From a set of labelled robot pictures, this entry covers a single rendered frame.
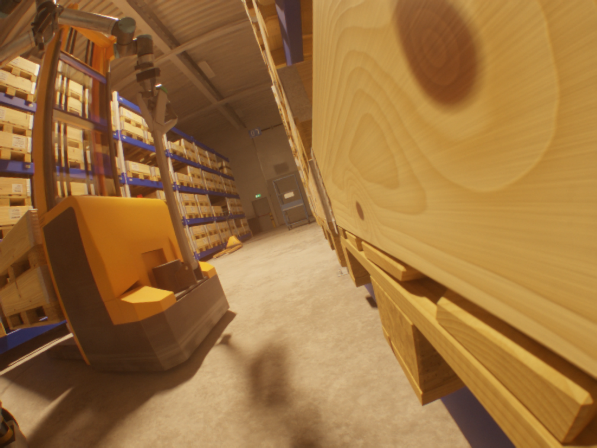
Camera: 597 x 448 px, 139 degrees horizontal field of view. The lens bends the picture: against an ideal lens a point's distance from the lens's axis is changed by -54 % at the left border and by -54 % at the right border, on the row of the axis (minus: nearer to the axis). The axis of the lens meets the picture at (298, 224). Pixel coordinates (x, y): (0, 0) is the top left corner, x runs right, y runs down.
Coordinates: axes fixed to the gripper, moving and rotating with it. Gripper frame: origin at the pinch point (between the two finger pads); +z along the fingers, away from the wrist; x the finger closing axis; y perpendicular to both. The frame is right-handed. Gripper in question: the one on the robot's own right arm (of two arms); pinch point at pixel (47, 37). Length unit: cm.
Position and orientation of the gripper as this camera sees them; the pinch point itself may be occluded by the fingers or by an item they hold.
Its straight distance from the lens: 127.2
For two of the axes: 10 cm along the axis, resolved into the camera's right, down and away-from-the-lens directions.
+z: 2.6, 8.5, 4.6
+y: -1.1, 5.0, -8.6
